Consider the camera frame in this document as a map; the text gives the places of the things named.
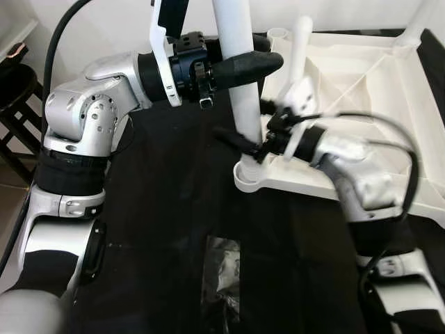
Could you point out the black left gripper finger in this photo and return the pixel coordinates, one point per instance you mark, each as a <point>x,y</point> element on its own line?
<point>250,68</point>
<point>261,43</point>

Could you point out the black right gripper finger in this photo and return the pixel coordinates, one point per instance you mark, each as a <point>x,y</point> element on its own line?
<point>236,141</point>
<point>272,109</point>

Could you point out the crumpled clear tape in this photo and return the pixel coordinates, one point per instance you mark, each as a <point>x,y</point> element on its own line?
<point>222,278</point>

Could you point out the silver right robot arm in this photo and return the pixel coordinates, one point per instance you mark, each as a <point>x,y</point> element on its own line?
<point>361,181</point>

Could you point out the black round stool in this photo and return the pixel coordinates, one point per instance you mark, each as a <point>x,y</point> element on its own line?
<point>17,87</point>

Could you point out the white plastic table top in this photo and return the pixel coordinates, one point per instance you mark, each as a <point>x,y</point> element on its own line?
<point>375,83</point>

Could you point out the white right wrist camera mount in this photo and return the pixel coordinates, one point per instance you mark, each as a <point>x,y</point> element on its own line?
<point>299,94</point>

